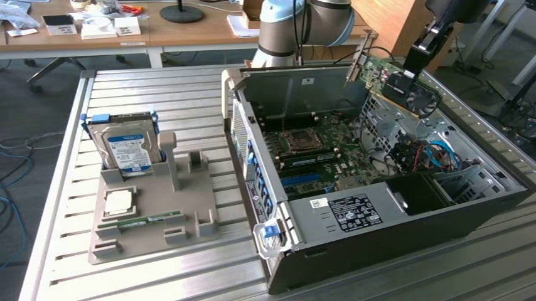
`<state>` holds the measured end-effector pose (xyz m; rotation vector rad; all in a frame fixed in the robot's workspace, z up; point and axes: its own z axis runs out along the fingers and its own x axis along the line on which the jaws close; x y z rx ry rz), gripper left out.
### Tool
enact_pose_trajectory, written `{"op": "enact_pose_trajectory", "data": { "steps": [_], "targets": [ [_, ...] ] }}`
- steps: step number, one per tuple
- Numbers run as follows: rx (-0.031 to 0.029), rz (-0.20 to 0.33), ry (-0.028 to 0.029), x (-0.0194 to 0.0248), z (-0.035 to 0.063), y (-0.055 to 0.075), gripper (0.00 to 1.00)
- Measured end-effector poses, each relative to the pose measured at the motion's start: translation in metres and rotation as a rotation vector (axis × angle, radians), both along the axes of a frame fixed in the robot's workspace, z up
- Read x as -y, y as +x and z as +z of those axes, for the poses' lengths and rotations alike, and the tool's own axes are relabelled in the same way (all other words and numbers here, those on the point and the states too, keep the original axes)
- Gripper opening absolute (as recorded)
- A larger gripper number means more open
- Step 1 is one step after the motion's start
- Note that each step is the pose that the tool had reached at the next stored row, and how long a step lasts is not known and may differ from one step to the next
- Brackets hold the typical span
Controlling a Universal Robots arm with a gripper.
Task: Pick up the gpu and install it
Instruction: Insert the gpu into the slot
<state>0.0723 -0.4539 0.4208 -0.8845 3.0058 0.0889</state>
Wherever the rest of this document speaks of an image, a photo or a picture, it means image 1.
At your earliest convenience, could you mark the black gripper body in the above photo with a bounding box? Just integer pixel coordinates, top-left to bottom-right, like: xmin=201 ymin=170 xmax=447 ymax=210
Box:
xmin=422 ymin=0 xmax=493 ymax=25

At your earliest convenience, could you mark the green graphics card black cooler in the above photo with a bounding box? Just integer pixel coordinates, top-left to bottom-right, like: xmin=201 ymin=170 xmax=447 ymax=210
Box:
xmin=343 ymin=28 xmax=443 ymax=119

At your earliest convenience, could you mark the wooden cabinet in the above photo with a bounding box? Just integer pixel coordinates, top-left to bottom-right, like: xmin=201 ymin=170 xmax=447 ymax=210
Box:
xmin=348 ymin=0 xmax=481 ymax=73

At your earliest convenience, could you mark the silver perforated drive cage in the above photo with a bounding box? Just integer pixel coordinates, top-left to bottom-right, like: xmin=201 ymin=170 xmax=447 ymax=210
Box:
xmin=358 ymin=93 xmax=461 ymax=175

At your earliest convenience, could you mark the green motherboard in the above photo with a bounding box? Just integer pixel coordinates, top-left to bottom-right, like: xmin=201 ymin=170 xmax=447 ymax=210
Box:
xmin=260 ymin=112 xmax=398 ymax=201

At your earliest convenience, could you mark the CPU socket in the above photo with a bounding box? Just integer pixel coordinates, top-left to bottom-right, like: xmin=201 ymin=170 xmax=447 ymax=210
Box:
xmin=279 ymin=128 xmax=322 ymax=154

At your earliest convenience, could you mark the silver disk bay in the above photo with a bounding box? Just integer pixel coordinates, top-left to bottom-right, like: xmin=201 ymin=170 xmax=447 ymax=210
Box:
xmin=431 ymin=164 xmax=507 ymax=204

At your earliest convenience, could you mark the silver chipset heatsink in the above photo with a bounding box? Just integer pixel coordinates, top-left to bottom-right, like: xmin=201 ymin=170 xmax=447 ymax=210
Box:
xmin=336 ymin=177 xmax=363 ymax=191

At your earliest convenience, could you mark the brown cardboard box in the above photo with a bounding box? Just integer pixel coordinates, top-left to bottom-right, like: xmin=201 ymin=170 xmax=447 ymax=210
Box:
xmin=240 ymin=0 xmax=263 ymax=29

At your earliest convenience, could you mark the white paper stack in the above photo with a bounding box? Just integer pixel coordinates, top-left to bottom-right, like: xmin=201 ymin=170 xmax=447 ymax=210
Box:
xmin=227 ymin=14 xmax=260 ymax=38

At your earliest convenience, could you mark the grey power supply unit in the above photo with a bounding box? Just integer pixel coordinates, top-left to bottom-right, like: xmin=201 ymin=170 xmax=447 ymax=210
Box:
xmin=287 ymin=183 xmax=410 ymax=246

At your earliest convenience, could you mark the black round lamp base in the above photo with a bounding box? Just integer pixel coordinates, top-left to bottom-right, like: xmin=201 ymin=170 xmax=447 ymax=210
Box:
xmin=157 ymin=0 xmax=205 ymax=24

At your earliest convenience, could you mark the black open PC case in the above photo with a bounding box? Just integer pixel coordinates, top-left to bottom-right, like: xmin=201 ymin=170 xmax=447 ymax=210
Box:
xmin=220 ymin=56 xmax=536 ymax=295

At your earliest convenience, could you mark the small white printed box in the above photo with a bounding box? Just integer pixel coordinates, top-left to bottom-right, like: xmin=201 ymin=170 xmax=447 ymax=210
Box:
xmin=113 ymin=16 xmax=141 ymax=37

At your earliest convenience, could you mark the grey printed parts rack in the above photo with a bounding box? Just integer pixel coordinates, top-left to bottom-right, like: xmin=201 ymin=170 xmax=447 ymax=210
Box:
xmin=86 ymin=131 xmax=223 ymax=267

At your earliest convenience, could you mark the hard disk blue caddy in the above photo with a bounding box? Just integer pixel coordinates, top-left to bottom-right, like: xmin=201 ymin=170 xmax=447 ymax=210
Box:
xmin=78 ymin=109 xmax=168 ymax=179

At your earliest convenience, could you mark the white flat box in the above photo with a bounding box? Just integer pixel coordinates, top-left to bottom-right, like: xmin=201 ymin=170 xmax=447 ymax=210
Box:
xmin=80 ymin=26 xmax=117 ymax=41

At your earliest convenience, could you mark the white tape roll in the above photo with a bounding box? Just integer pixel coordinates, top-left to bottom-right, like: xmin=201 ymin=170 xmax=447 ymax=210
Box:
xmin=82 ymin=17 xmax=113 ymax=32

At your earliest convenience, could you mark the green RAM stick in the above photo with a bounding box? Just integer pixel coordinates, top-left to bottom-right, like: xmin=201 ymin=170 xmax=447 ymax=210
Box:
xmin=97 ymin=211 xmax=185 ymax=230

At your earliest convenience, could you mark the silver CPU chip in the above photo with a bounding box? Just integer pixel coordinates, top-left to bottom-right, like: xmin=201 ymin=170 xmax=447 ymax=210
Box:
xmin=101 ymin=190 xmax=137 ymax=218

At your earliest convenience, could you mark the white box black lid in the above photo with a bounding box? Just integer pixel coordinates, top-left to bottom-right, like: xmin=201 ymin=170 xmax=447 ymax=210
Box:
xmin=41 ymin=14 xmax=78 ymax=36

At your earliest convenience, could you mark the white label card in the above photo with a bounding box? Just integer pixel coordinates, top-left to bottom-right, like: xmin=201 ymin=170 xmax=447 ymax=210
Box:
xmin=5 ymin=28 xmax=38 ymax=38

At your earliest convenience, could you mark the clear plastic bag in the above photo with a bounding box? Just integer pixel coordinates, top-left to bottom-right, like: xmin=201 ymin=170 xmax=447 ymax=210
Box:
xmin=0 ymin=0 xmax=41 ymax=31

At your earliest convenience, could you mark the black power cable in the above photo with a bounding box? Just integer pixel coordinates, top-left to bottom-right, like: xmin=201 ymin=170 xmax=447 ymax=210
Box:
xmin=332 ymin=46 xmax=398 ymax=65

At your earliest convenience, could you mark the white table frame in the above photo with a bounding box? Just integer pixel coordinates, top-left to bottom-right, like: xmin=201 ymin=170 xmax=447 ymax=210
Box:
xmin=459 ymin=0 xmax=536 ymax=87

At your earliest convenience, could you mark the blue wire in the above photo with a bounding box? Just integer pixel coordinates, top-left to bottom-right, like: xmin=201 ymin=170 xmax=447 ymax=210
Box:
xmin=418 ymin=140 xmax=463 ymax=172

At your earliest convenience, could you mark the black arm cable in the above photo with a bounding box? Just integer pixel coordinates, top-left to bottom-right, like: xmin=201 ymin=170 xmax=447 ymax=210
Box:
xmin=291 ymin=0 xmax=306 ymax=66

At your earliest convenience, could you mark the red wire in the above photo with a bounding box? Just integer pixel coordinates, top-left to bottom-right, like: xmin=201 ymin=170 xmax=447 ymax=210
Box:
xmin=411 ymin=145 xmax=434 ymax=172

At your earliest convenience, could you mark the wooden desk white frame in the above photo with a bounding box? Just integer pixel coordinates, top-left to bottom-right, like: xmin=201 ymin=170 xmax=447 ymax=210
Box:
xmin=148 ymin=0 xmax=379 ymax=68
xmin=0 ymin=0 xmax=164 ymax=93

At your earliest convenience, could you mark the blue floor cable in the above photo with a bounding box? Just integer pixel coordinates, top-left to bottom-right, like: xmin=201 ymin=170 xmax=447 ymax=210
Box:
xmin=0 ymin=150 xmax=32 ymax=270

